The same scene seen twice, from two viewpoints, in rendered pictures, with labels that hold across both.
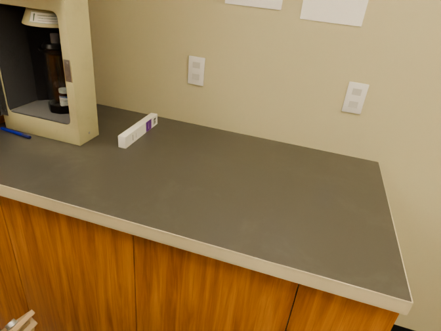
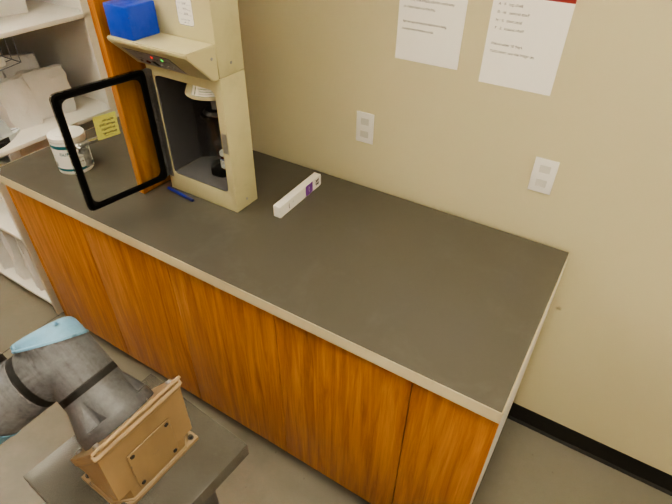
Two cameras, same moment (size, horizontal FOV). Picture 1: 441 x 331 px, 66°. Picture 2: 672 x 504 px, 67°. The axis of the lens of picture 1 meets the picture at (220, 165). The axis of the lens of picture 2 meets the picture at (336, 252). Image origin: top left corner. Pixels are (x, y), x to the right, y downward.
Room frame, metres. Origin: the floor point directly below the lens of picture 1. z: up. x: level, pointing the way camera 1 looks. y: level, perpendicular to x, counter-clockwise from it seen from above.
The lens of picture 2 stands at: (-0.24, -0.27, 1.94)
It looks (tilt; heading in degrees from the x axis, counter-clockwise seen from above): 39 degrees down; 17
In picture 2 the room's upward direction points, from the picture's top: 1 degrees clockwise
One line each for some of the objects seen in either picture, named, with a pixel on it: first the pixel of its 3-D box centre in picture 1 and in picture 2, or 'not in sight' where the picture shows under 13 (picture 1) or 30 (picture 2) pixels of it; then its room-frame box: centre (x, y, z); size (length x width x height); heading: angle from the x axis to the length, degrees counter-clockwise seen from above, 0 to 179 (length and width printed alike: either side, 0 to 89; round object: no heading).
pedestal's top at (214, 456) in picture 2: not in sight; (140, 464); (0.16, 0.28, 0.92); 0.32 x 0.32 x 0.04; 72
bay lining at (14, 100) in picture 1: (56, 59); (217, 122); (1.22, 0.62, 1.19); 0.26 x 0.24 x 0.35; 76
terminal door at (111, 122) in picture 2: not in sight; (115, 141); (0.98, 0.87, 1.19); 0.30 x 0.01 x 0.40; 156
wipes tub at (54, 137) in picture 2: not in sight; (71, 149); (1.15, 1.25, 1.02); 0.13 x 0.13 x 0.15
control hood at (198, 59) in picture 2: not in sight; (162, 57); (1.04, 0.67, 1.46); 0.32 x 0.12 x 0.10; 76
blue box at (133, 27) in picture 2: not in sight; (132, 18); (1.07, 0.76, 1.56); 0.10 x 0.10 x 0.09; 76
